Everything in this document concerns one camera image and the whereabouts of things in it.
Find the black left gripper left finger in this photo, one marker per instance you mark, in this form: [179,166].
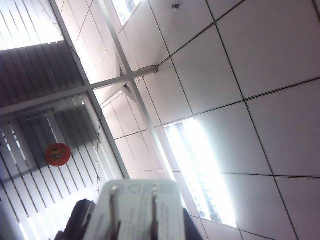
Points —
[77,220]

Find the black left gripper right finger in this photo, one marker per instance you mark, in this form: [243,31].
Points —
[192,227]

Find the white charging base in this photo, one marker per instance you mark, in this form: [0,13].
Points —
[140,215]

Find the long ceiling light panel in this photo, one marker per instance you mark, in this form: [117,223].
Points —
[200,170]

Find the orange round hanging sign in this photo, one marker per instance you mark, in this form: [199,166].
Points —
[58,155]

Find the grey vertical window blinds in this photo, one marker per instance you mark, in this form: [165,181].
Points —
[30,75]

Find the short ceiling light panel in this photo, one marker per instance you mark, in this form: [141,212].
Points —
[125,10]

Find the small ceiling sprinkler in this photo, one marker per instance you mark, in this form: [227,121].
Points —
[176,6]

